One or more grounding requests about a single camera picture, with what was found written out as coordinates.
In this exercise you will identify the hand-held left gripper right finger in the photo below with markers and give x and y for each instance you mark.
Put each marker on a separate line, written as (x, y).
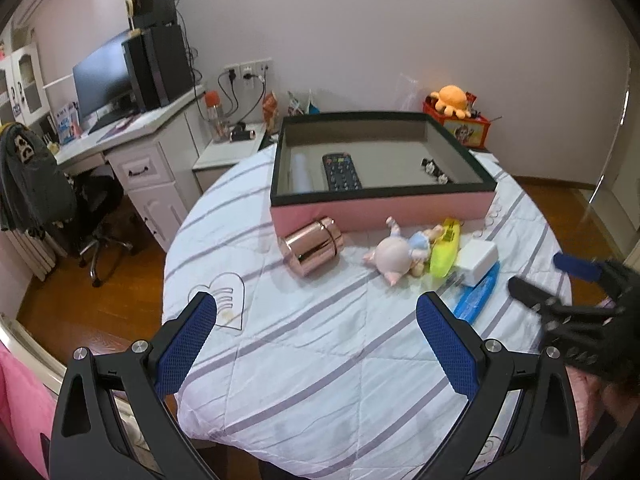
(447, 347)

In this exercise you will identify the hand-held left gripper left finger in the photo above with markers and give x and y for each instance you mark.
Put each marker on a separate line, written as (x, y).
(187, 345)

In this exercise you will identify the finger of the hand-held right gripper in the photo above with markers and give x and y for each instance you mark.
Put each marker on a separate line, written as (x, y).
(577, 266)
(527, 294)

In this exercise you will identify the blue toothbrush case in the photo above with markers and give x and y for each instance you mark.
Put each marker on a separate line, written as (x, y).
(475, 300)

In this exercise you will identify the white power adapter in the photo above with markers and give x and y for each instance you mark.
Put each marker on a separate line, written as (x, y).
(477, 260)

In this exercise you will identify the yellow highlighter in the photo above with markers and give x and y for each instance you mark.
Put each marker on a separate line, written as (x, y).
(445, 255)

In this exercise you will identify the pig doll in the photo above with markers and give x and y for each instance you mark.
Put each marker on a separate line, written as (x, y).
(395, 257)

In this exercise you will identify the pink storage box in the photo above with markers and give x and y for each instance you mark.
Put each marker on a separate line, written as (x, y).
(380, 212)

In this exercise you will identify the rose gold cylinder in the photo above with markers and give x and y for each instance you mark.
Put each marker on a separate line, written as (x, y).
(310, 247)

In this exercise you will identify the translucent white tube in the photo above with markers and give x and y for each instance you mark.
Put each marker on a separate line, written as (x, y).
(302, 175)

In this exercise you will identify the black remote control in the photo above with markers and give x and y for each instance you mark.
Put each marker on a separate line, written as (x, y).
(340, 172)

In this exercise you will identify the person's right hand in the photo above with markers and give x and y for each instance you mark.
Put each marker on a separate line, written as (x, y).
(622, 402)

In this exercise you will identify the red tin box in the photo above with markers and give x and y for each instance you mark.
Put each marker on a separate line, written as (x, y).
(472, 132)

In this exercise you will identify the white radiator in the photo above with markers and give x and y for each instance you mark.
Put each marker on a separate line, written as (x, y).
(32, 255)

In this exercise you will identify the pink cloth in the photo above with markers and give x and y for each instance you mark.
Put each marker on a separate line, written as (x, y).
(20, 410)

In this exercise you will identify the white desk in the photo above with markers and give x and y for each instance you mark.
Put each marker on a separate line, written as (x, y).
(165, 160)

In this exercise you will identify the white bedside table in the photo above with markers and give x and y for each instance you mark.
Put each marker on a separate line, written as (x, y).
(225, 155)

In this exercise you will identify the orange octopus plush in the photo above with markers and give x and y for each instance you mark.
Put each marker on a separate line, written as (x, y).
(452, 97)

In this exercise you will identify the small black cylinder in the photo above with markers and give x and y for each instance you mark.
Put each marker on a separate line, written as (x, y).
(242, 135)

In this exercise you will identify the grey jacket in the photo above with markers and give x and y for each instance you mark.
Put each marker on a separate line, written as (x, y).
(35, 180)

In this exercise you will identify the dark mouse pad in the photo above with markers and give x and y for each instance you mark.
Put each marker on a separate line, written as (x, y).
(120, 129)

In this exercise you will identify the orange-capped bottle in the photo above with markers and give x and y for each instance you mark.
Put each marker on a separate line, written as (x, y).
(215, 117)

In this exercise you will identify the clear plastic bag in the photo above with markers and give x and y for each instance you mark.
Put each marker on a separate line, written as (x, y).
(412, 90)

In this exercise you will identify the brown snack bag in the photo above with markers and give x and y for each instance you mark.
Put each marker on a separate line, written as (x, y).
(270, 110)

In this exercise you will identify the blue white box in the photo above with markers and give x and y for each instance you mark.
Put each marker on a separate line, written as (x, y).
(67, 122)

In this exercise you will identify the black computer tower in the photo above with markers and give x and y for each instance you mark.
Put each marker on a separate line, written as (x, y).
(165, 65)

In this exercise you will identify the black computer monitor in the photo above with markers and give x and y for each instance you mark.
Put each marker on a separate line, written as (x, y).
(100, 75)

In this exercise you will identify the white glass-door cabinet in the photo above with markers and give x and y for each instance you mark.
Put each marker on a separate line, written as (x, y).
(27, 80)

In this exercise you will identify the black box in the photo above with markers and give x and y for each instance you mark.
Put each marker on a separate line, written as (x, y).
(155, 7)

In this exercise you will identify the cream bed frame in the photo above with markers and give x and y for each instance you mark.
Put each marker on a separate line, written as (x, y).
(35, 347)

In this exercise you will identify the white wall outlet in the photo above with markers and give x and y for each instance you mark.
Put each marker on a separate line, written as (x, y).
(248, 69)

